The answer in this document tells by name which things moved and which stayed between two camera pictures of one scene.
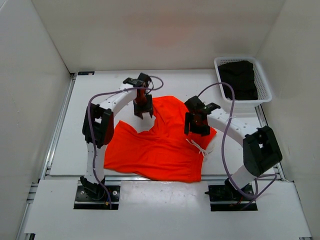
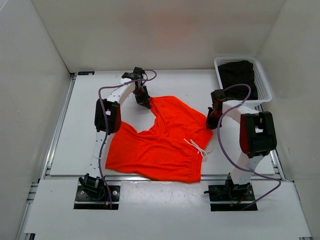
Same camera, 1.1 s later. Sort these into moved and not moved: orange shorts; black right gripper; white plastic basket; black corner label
Moved: black right gripper
Not moved: white plastic basket; orange shorts; black corner label
